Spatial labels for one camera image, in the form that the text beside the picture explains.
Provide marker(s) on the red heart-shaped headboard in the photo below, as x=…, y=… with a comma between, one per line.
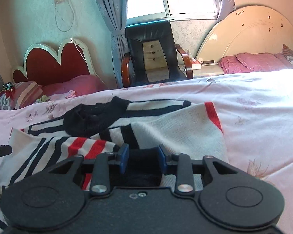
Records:
x=51, y=63

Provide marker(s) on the small white bottle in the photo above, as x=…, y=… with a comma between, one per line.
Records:
x=189, y=54

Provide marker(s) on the black leather office chair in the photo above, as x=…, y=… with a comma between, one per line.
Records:
x=136, y=61

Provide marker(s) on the tissue box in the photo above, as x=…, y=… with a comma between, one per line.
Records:
x=196, y=65

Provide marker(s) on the cream round headboard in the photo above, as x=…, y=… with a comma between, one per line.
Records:
x=254, y=34

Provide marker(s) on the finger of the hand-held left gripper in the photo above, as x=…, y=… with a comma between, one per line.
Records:
x=1, y=151

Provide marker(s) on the red flower decoration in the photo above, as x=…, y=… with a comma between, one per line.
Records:
x=7, y=87

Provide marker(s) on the blue-grey patterned curtain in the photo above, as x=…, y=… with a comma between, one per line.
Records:
x=112, y=17

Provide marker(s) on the small yellow-green cloth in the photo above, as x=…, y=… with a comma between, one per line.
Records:
x=42, y=99

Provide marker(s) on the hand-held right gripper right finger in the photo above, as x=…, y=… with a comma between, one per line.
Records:
x=162, y=158

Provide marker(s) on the dark pink pillow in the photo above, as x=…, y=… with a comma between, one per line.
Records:
x=75, y=84

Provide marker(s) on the striped knit sweater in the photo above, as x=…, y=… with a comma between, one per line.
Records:
x=161, y=126

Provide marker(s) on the tied blue-grey curtain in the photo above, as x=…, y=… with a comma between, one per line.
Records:
x=225, y=2

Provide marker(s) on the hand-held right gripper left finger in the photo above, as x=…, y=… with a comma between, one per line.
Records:
x=124, y=158

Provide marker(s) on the pink floral blanket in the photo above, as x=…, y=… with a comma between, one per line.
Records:
x=258, y=114

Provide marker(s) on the cream nightstand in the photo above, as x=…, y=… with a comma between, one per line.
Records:
x=207, y=71

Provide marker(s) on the pink checked pillow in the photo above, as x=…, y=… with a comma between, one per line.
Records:
x=254, y=62

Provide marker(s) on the striped pillow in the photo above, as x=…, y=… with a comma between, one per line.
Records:
x=24, y=92

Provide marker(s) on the small pink cloth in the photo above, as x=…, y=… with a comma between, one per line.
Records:
x=69, y=94

